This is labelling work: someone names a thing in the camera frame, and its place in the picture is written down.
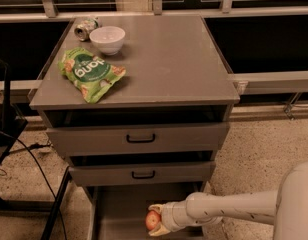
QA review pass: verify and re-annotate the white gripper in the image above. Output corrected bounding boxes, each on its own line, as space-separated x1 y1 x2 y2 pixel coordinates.
148 201 194 236

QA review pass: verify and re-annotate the red apple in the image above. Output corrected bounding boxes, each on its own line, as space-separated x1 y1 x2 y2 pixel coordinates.
145 210 161 231

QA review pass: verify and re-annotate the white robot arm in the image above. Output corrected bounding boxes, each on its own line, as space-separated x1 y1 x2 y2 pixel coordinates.
145 161 308 240

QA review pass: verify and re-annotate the grey bottom drawer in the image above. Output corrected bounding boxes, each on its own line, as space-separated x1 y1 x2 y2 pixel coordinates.
88 183 204 240

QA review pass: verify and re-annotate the grey drawer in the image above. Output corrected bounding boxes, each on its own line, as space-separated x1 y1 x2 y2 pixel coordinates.
69 162 215 186
88 183 204 240
47 123 229 157

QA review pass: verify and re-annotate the grey middle drawer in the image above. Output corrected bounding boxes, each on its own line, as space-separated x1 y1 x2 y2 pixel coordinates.
69 162 215 186

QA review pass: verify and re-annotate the grey top drawer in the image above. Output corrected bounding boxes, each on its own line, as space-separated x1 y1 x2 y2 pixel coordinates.
47 123 229 157

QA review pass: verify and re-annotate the grey drawer cabinet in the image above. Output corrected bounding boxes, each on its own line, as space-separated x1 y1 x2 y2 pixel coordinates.
28 15 241 190

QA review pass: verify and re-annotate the green snack bag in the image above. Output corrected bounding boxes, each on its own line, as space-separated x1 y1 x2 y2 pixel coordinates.
58 47 126 104

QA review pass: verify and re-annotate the white ceramic bowl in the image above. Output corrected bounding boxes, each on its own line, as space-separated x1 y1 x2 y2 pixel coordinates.
89 26 126 55

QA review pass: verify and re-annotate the metal window railing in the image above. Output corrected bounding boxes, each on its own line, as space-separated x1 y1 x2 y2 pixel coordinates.
0 0 308 113

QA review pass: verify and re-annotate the crushed metal can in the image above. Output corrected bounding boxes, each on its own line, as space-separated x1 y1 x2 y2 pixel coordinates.
74 18 102 41

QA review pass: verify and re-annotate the black stand with cables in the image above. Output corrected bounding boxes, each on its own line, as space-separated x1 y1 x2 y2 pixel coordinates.
0 56 72 240

